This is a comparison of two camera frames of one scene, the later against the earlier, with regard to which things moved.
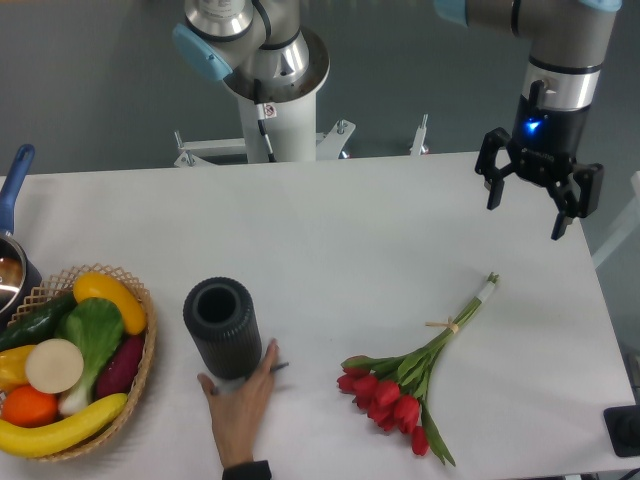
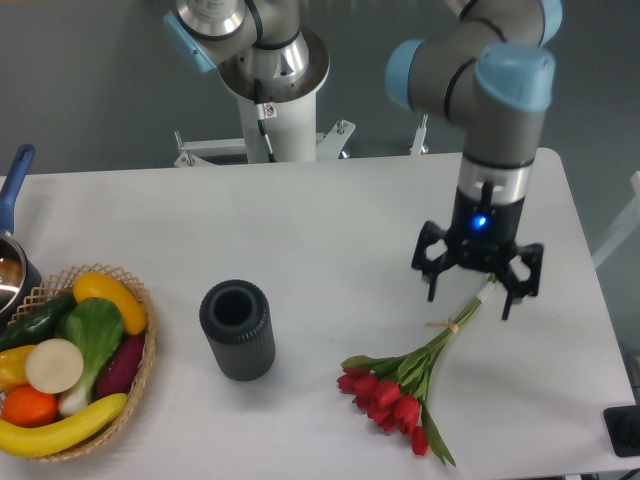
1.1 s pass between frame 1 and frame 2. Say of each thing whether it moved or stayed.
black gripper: moved
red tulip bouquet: stayed
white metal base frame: stayed
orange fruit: stayed
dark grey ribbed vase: moved
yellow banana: stayed
